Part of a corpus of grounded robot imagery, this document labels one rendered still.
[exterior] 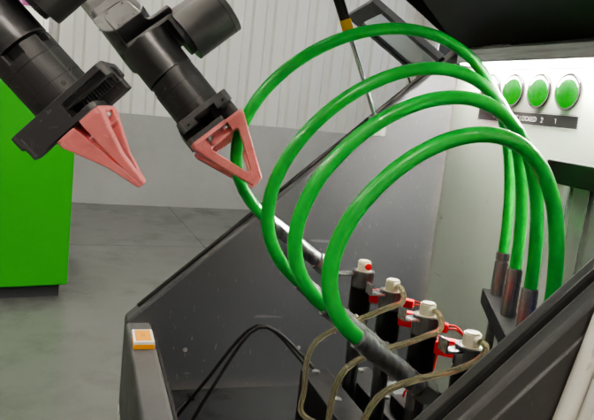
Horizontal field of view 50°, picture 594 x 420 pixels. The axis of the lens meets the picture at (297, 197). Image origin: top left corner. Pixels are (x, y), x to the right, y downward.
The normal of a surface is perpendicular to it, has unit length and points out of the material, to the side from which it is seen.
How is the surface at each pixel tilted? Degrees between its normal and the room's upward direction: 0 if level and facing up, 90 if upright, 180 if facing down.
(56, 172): 90
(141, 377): 0
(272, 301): 90
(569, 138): 90
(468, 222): 90
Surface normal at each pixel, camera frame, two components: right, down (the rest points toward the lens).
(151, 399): 0.11, -0.98
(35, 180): 0.48, 0.18
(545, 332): -0.56, -0.76
